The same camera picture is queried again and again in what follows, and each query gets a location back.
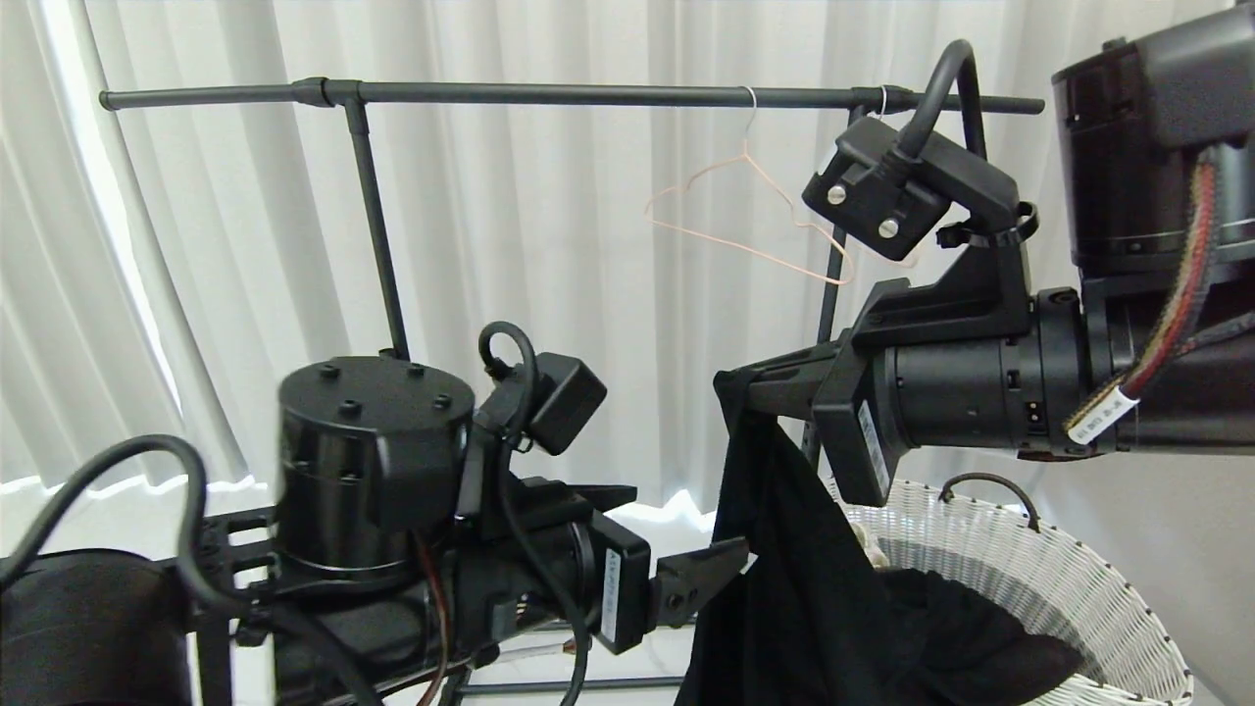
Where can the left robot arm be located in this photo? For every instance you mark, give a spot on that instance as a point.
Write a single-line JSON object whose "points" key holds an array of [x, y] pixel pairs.
{"points": [[373, 461]]}

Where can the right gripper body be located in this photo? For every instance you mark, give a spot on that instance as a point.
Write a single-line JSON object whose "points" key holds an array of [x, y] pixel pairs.
{"points": [[961, 392]]}

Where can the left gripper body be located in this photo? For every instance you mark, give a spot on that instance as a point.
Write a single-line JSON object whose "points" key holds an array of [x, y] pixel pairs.
{"points": [[549, 579]]}

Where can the white laundry basket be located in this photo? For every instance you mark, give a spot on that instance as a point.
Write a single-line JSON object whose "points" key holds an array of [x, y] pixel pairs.
{"points": [[1079, 588]]}

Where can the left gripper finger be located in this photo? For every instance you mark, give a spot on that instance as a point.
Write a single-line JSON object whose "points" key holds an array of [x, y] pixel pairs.
{"points": [[691, 583]]}

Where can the black garment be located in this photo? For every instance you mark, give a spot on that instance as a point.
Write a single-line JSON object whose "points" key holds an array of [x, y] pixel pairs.
{"points": [[784, 588]]}

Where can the white curtain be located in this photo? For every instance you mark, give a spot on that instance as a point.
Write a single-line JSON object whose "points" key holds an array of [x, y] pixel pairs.
{"points": [[588, 245]]}

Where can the black clothes rack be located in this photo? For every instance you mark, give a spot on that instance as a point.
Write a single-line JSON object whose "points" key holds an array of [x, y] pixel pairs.
{"points": [[539, 93]]}

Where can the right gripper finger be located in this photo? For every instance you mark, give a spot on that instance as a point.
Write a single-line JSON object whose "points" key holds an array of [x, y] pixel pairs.
{"points": [[794, 387]]}

